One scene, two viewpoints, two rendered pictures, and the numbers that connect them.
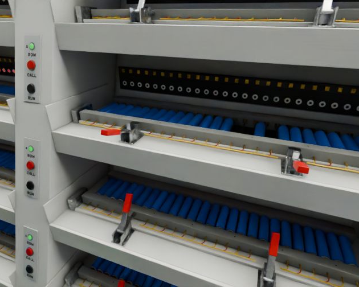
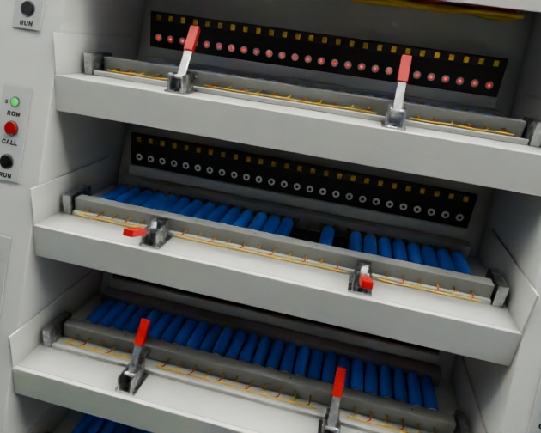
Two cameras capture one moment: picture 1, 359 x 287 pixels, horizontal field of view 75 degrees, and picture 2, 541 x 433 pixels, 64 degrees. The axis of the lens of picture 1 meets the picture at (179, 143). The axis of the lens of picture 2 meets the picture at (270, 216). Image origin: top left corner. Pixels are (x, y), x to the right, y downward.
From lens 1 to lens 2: 0.16 m
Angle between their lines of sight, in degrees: 11
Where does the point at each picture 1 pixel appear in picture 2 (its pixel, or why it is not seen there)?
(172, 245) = (205, 393)
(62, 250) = (23, 412)
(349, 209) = (420, 333)
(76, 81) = (72, 153)
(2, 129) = not seen: outside the picture
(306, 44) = (376, 144)
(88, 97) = (85, 175)
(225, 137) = (283, 244)
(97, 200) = (90, 331)
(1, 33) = not seen: outside the picture
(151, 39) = (195, 114)
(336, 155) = (410, 271)
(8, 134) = not seen: outside the picture
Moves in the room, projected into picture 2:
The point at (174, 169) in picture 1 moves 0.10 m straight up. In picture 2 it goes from (215, 284) to (230, 205)
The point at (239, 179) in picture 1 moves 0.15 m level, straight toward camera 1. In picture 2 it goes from (298, 297) to (288, 339)
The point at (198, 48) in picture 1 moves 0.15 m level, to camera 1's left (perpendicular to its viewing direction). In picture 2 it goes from (255, 133) to (126, 106)
